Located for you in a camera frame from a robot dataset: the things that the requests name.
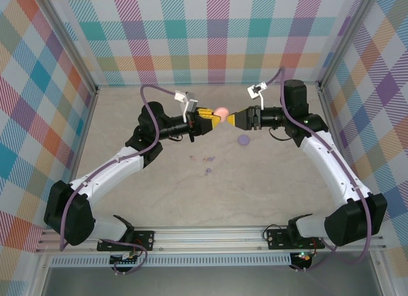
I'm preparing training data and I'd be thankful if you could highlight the black circuit board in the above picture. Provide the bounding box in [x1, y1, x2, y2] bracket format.
[291, 251, 313, 263]
[110, 253, 141, 267]

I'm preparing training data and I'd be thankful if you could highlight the black right circuit board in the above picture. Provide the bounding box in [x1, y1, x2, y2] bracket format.
[291, 251, 313, 263]

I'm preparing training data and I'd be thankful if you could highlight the aluminium upright post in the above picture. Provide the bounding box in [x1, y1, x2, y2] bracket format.
[33, 0, 99, 98]
[317, 0, 382, 93]

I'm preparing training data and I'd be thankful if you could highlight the aluminium right side rail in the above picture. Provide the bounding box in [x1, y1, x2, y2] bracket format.
[317, 82, 351, 175]

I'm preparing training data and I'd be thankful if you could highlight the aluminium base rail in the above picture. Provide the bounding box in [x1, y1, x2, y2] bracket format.
[34, 227, 388, 254]

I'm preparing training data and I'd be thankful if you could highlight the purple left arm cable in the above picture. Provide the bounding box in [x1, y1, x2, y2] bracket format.
[59, 84, 149, 276]

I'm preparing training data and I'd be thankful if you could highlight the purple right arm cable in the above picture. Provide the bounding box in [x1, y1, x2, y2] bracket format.
[266, 68, 374, 274]

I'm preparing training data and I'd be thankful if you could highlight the aluminium left upright post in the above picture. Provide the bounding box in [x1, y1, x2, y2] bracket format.
[33, 0, 99, 98]

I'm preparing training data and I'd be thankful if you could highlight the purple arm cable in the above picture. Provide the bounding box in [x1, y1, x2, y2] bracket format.
[266, 68, 374, 274]
[59, 84, 149, 276]

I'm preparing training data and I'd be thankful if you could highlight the aluminium left side rail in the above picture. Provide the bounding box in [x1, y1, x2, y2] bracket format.
[65, 87, 100, 185]

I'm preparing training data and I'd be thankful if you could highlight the aluminium right upright post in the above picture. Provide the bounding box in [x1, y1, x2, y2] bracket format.
[317, 0, 382, 93]

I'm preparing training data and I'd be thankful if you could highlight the black left circuit board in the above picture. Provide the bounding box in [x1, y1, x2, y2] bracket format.
[110, 253, 141, 267]

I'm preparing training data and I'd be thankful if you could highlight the white slotted cable duct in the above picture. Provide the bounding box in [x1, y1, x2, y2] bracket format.
[50, 253, 293, 267]

